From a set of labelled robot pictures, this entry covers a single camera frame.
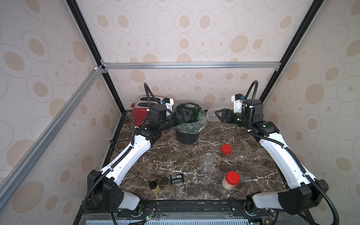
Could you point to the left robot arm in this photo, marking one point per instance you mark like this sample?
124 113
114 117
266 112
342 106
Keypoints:
104 191

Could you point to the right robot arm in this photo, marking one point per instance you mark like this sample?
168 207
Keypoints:
304 191

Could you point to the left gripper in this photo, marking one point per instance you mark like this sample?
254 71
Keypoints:
183 117

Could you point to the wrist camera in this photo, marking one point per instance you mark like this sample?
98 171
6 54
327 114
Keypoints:
162 111
243 106

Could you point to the left black frame post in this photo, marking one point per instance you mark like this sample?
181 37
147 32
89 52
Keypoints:
82 25

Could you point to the clear oatmeal jar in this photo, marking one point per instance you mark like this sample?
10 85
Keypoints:
207 162

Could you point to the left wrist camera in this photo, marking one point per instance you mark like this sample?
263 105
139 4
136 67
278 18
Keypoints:
162 111

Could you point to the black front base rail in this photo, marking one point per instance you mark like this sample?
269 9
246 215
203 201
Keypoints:
190 212

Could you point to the right black frame post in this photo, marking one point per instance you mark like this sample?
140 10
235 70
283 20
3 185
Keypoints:
304 26

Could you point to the black trash bin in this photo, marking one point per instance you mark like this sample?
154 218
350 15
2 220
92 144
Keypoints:
186 138

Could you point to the yellow spice jar black lid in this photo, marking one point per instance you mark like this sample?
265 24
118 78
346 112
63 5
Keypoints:
154 187

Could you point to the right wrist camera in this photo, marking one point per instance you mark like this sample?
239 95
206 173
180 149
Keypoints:
243 106

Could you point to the black frame post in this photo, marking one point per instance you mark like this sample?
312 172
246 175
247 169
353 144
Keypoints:
82 25
304 26

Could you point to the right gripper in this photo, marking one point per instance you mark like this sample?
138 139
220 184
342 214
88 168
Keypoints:
227 115

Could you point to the left diagonal aluminium rail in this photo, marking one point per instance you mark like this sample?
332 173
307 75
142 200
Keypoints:
29 160

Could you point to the small red jar lid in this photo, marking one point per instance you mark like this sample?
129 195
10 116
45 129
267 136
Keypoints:
226 149

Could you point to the small black box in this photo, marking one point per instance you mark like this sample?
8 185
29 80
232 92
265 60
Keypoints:
178 178

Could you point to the red toaster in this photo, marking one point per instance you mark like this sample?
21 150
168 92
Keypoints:
140 107

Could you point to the horizontal aluminium rail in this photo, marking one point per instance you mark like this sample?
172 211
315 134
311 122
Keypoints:
192 65

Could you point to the red-lid oatmeal jar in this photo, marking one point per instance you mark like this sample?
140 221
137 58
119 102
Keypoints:
211 116
230 180

